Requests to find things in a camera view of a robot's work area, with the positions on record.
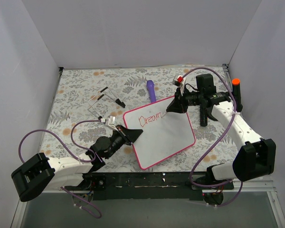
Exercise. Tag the white wire whiteboard stand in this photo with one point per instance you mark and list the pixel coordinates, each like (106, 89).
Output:
(103, 102)

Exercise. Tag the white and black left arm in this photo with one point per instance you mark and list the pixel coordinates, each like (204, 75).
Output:
(42, 173)

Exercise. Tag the pink framed whiteboard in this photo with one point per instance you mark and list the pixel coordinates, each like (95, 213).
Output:
(162, 137)

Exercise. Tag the floral patterned table mat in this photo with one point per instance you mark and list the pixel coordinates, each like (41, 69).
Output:
(71, 128)

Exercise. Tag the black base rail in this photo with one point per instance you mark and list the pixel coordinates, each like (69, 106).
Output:
(139, 185)

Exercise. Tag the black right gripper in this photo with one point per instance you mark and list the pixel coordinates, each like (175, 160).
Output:
(182, 102)

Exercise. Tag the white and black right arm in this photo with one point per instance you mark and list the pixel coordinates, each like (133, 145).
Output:
(256, 155)

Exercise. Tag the black stick with orange tip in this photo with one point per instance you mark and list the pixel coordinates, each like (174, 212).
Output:
(237, 93)

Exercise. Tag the black microphone with grey head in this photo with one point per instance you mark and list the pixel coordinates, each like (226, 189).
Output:
(203, 116)

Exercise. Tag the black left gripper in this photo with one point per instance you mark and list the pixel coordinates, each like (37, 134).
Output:
(125, 137)

